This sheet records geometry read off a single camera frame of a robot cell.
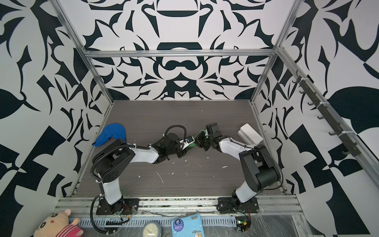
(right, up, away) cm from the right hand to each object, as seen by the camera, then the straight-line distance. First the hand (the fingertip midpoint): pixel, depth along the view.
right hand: (193, 139), depth 89 cm
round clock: (-18, -35, -24) cm, 47 cm away
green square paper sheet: (+1, -2, -5) cm, 5 cm away
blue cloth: (-53, +4, +11) cm, 55 cm away
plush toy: (-58, -33, -25) cm, 71 cm away
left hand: (-1, -2, +2) cm, 3 cm away
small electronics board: (+24, -38, -18) cm, 49 cm away
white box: (+37, +1, +4) cm, 37 cm away
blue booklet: (-2, -34, -24) cm, 42 cm away
